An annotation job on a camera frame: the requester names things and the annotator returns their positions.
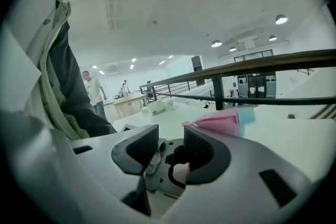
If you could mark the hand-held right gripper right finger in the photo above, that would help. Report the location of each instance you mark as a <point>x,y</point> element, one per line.
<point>236,165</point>

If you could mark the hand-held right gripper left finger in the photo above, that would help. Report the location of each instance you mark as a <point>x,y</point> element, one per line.
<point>105,165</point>

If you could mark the pink packet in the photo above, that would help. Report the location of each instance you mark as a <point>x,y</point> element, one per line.
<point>218,122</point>

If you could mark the light blue packet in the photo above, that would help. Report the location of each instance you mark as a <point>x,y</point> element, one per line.
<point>246,115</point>

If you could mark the wooden table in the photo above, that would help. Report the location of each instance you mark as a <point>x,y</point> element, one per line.
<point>130,105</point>

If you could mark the small black object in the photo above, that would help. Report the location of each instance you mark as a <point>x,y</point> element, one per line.
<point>291,116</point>

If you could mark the dark shelving cabinet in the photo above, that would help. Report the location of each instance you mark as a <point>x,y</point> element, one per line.
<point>257,85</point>

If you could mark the person's dark shirt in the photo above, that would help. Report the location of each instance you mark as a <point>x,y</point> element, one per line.
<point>71,86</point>

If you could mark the white cup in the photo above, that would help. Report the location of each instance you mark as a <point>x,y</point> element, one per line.
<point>169,105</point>

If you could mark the dark metal railing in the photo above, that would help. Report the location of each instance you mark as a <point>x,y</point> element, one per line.
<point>262,63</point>

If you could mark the dark door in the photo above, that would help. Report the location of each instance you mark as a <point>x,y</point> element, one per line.
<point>197,63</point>

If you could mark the pendant lamp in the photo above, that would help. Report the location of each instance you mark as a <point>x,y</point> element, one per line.
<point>272,38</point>
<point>216,43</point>
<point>232,49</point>
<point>281,19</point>

